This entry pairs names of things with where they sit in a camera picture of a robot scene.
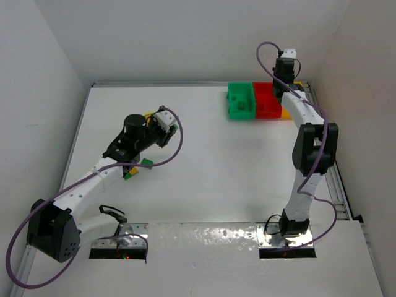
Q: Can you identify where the yellow long lego brick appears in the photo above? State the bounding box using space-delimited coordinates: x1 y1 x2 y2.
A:
129 167 139 176

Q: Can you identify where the green square lego brick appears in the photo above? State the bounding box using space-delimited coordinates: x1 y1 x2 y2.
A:
237 101 245 110

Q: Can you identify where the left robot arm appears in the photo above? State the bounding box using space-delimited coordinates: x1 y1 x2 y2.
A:
27 108 179 263

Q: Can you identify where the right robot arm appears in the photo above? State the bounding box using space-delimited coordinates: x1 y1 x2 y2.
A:
273 54 339 236

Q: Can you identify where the yellow arch lego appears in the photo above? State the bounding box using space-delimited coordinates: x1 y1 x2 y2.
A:
143 111 155 118

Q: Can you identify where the green plastic bin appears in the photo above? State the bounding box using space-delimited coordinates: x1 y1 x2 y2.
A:
226 82 256 120

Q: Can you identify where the red plastic bin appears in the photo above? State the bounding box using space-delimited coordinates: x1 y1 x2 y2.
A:
252 82 282 119

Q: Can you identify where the yellow plastic bin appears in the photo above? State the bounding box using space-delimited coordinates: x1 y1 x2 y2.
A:
280 81 304 120

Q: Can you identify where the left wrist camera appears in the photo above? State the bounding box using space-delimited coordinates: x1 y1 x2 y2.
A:
154 110 176 133

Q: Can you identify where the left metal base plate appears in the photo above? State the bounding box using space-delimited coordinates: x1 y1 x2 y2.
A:
91 223 149 249

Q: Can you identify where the metal base plate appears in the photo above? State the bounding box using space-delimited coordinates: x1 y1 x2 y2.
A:
91 223 149 249
256 222 314 249

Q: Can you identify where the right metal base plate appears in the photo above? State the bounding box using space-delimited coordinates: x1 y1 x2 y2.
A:
256 222 314 249

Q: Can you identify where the aluminium frame rail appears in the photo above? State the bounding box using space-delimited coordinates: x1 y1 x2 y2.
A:
302 81 353 221

